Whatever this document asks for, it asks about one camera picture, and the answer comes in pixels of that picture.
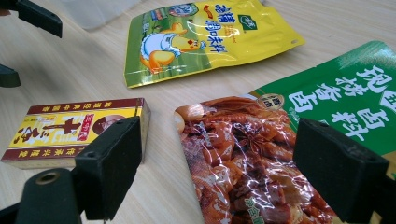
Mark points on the clear plastic container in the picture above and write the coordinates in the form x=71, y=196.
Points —
x=93, y=14

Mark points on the yellow green seasoning pouch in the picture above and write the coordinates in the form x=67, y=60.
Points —
x=193, y=40

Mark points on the green red seasoning packet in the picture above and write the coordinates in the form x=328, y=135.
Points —
x=249, y=149

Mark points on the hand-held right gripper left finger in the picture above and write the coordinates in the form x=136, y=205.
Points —
x=109, y=165

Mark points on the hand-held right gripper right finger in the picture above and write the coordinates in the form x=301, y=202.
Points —
x=339, y=171

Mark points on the small yellow red box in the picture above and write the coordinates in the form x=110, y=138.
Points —
x=53, y=130

